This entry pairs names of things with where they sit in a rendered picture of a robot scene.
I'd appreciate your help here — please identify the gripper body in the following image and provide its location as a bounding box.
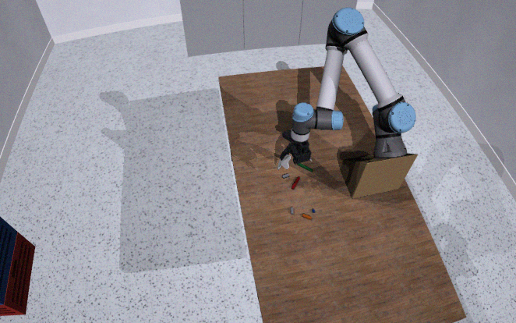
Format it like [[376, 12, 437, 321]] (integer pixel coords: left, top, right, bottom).
[[288, 137, 311, 165]]

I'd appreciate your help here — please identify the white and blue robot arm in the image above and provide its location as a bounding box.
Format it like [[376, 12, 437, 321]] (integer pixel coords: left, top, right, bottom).
[[282, 8, 416, 158]]

